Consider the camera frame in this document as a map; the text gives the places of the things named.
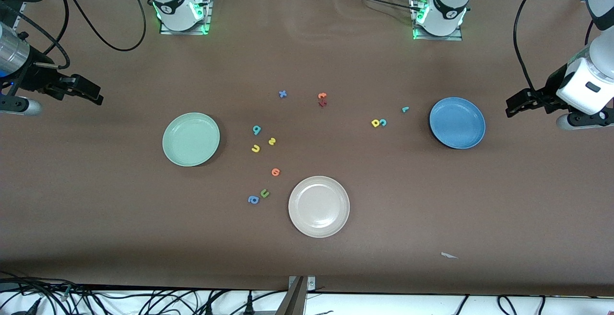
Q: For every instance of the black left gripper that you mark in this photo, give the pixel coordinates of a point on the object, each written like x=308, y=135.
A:
x=548, y=92

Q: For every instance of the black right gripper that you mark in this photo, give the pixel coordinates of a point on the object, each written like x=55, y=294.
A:
x=36, y=79

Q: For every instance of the teal letter g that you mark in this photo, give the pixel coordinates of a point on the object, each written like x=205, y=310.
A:
x=257, y=132

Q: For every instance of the blue plate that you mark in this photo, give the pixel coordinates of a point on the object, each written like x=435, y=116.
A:
x=458, y=123

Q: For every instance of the green plate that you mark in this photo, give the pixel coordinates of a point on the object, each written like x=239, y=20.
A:
x=191, y=140

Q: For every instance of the white paper scrap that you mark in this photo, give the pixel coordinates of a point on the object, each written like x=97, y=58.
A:
x=447, y=255

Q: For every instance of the blue letter a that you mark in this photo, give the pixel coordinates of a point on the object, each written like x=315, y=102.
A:
x=250, y=200

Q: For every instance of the beige plate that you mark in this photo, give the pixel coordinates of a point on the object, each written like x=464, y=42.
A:
x=319, y=207

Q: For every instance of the black power plug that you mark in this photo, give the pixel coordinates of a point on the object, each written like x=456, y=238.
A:
x=249, y=305
x=209, y=309

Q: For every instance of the brown table cover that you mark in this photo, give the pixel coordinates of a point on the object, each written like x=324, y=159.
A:
x=307, y=257

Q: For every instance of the aluminium profile beam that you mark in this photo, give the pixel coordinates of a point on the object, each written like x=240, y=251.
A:
x=293, y=303

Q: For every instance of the small metal bracket plate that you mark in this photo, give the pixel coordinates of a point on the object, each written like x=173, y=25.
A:
x=311, y=284

